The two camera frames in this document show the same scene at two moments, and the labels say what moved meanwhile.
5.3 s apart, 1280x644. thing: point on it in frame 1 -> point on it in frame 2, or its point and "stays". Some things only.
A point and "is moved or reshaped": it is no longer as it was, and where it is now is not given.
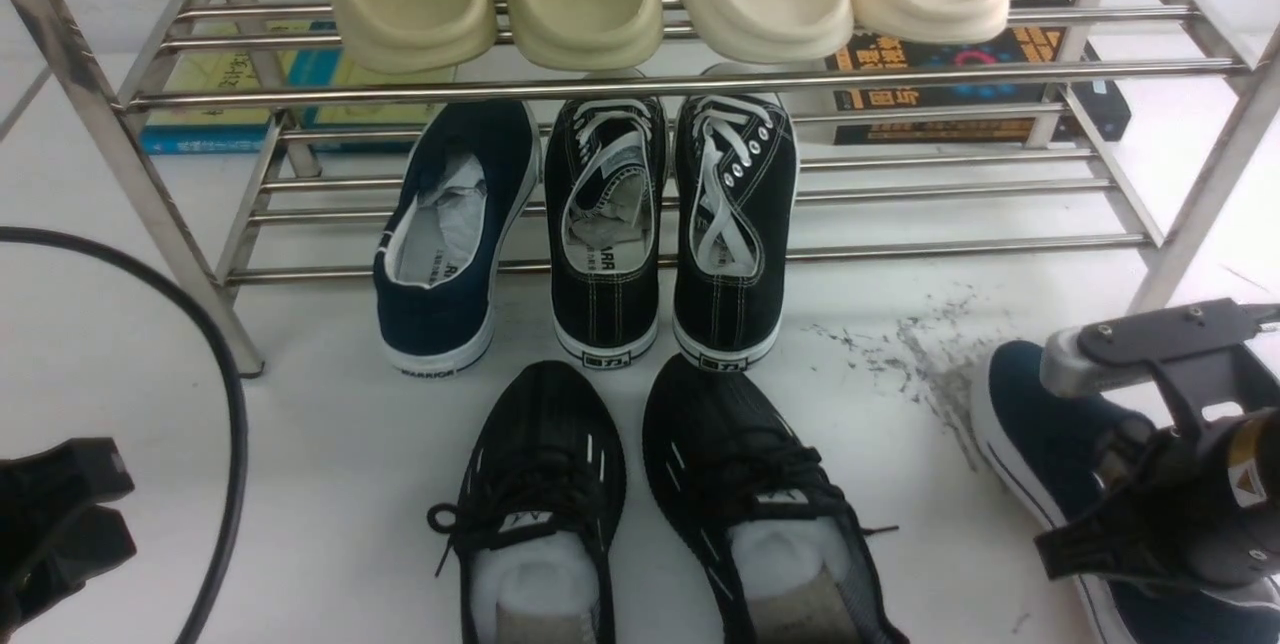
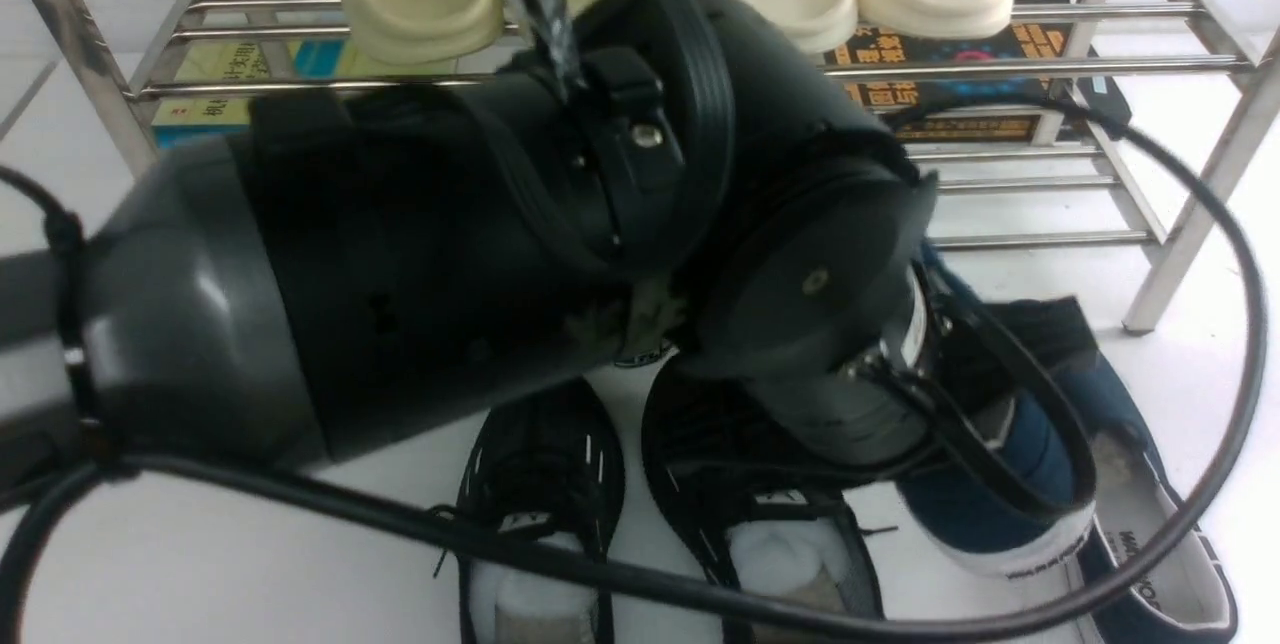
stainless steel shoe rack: (1098, 121) stays
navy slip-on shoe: (470, 171) is moved or reshaped
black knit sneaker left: (541, 487) stays
